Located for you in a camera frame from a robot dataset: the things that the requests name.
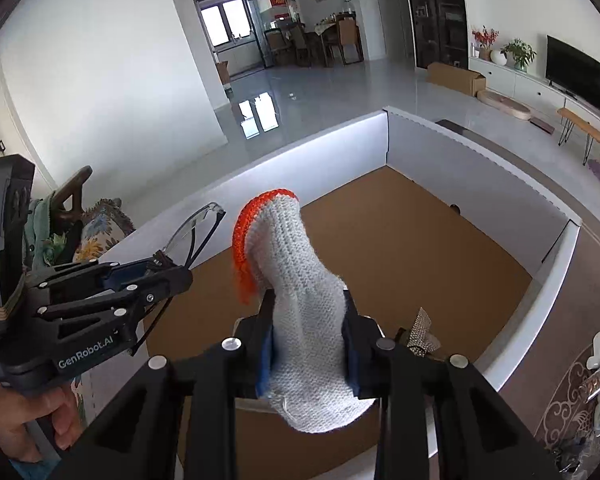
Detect clear folding reading glasses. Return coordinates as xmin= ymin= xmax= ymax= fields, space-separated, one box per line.
xmin=129 ymin=202 xmax=226 ymax=356

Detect white glove orange cuff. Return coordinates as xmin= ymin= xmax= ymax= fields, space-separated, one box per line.
xmin=232 ymin=188 xmax=373 ymax=434

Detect person's left hand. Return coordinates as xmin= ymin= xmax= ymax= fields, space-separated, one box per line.
xmin=0 ymin=385 xmax=83 ymax=463

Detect floral cushion chair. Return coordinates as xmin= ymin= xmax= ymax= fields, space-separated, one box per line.
xmin=22 ymin=166 xmax=135 ymax=271

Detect clear jar of nuts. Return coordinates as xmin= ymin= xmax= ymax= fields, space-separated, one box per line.
xmin=579 ymin=367 xmax=600 ymax=403

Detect white cardboard storage box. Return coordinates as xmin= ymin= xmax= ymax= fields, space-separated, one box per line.
xmin=107 ymin=108 xmax=580 ymax=388

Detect round cat scratcher bed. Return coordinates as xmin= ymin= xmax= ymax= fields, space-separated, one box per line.
xmin=476 ymin=90 xmax=532 ymax=120

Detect wooden bench hairpin legs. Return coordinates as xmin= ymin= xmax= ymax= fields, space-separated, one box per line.
xmin=556 ymin=106 xmax=600 ymax=166

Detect brown cardboard box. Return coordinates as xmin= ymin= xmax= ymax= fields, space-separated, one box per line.
xmin=427 ymin=62 xmax=486 ymax=96

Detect white tv cabinet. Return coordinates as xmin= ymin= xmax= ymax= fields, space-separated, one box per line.
xmin=468 ymin=58 xmax=600 ymax=130

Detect black flat television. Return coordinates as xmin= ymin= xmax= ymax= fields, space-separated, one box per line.
xmin=545 ymin=36 xmax=600 ymax=111

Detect green potted plant left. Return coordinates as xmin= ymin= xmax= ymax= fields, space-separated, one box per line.
xmin=502 ymin=38 xmax=536 ymax=72

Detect red flower vase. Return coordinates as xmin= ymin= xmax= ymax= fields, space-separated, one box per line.
xmin=472 ymin=26 xmax=500 ymax=61

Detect dark glass display cabinet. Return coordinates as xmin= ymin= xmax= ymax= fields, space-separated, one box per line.
xmin=408 ymin=0 xmax=469 ymax=68

